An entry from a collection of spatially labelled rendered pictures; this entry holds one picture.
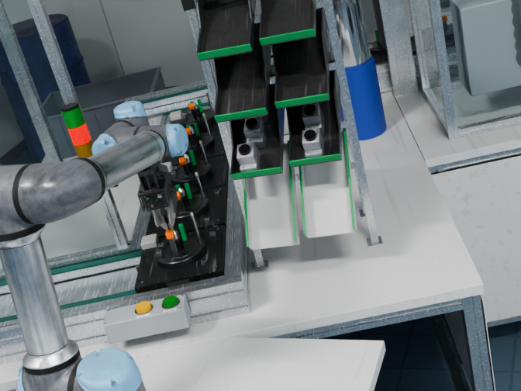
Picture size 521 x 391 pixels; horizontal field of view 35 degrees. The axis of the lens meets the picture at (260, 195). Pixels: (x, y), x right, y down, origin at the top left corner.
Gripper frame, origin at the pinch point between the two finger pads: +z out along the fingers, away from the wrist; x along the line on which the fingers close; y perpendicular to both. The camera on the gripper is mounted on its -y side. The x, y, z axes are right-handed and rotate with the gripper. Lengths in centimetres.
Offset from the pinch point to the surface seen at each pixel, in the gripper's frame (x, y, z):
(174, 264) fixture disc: -1.1, 3.6, 9.9
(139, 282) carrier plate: -10.6, 6.7, 11.5
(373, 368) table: 44, 46, 23
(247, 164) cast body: 24.9, 4.3, -14.1
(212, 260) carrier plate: 9.1, 3.2, 11.5
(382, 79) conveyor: 73, -120, 18
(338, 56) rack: 53, -7, -32
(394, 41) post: 79, -110, 1
